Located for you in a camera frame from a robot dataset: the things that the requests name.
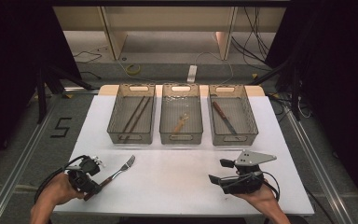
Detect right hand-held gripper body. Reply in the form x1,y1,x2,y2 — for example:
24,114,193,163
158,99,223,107
223,149,278,195

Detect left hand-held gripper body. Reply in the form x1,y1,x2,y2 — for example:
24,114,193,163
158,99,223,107
67,154,106,195

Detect wooden handled fork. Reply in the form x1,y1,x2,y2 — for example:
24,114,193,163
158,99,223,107
83,154,136,202

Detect wooden handled knife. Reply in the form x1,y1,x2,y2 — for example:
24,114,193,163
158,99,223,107
212,101,239,135

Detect smoked clear plastic bin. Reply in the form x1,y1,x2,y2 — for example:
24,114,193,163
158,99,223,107
208,83,259,147
158,82,204,146
106,83,157,145

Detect dark brown chopstick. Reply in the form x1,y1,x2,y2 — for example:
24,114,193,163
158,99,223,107
126,96,152,138
121,95,146,134

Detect person's right hand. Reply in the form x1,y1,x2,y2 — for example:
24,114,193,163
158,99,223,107
233,186,277,207

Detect person's left hand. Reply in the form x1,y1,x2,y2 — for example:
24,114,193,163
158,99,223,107
47,172,87,207

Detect white table cover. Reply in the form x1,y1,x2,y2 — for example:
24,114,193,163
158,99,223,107
53,94,315,217

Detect black metal stand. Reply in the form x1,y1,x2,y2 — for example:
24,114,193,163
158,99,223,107
251,59,303,121
35,62,95,124

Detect yellow tape roll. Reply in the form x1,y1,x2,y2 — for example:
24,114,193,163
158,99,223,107
125,63,142,76

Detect beige desk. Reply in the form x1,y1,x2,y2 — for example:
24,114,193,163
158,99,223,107
52,6,287,62

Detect aluminium floor rail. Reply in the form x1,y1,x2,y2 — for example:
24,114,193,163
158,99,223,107
283,108,355,224
0,102,56,224

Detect white floor cable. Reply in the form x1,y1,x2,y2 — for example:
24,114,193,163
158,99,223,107
195,50,235,86

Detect thin dark floor cable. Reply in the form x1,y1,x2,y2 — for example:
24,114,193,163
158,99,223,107
72,49,103,63

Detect bundle of black cables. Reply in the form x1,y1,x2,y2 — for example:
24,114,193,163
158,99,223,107
230,6,273,64

